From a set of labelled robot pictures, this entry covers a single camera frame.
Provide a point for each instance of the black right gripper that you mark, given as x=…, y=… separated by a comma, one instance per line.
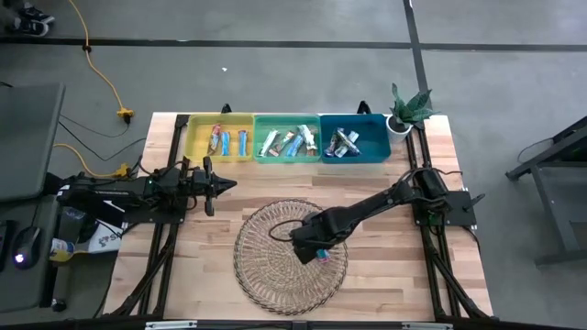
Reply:
x=318, y=231

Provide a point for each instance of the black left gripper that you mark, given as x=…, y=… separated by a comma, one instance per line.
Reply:
x=208, y=201

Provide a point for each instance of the green snack packet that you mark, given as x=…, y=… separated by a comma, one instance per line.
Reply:
x=242, y=142

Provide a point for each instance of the orange blue granola bar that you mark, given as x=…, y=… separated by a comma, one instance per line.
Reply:
x=285, y=139

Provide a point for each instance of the orange green granola bar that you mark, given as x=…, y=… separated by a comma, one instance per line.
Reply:
x=314, y=149

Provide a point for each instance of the purple green granola bar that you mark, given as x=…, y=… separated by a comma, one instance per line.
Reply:
x=331, y=143

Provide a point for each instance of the white dark blue granola bar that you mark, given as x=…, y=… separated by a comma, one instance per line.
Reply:
x=344, y=143

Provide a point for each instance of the white green granola bar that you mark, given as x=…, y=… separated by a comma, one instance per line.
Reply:
x=353, y=136

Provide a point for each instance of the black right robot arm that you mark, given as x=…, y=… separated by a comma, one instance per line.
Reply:
x=367, y=208

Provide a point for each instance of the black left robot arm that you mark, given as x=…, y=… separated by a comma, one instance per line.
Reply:
x=101, y=194

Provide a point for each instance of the yellow plastic bin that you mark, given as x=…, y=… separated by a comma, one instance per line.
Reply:
x=202, y=156

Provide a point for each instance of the round woven straw placemat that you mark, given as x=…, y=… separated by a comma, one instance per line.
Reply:
x=275, y=284

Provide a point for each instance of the black table clamp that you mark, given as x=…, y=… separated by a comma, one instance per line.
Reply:
x=225, y=109
x=363, y=108

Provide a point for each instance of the teal plastic bin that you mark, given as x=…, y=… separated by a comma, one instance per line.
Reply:
x=286, y=120

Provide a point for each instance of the blue plastic bin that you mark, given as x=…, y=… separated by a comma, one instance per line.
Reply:
x=373, y=142

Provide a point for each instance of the white printed box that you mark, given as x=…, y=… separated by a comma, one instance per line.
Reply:
x=107, y=242

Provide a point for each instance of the snake plant in white pot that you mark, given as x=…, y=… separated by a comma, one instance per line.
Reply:
x=396, y=133

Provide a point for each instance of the dark plastic bag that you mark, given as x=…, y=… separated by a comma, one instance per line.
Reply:
x=75, y=224

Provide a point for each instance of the bottle with yellow label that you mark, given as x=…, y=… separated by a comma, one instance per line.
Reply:
x=62, y=249

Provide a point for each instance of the grey flat panel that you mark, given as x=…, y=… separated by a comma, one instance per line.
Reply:
x=27, y=137

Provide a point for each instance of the black computer mouse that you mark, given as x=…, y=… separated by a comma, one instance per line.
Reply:
x=27, y=243

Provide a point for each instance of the black caster knob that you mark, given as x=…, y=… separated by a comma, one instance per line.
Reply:
x=58, y=305

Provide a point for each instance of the grey side desk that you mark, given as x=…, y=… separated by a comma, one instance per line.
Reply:
x=27, y=284

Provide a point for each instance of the dark keyboard edge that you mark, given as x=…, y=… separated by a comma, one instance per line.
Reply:
x=3, y=245

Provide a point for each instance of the black metal stand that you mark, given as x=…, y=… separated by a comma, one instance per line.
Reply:
x=549, y=211

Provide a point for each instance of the person's shoe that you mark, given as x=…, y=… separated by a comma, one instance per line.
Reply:
x=36, y=13
x=28, y=28

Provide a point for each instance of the black table rail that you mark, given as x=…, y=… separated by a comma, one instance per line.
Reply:
x=293, y=326

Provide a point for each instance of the silver frame bracket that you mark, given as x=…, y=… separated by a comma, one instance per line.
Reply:
x=170, y=325
x=426, y=326

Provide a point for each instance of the black right table frame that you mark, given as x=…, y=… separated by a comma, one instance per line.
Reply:
x=421, y=153

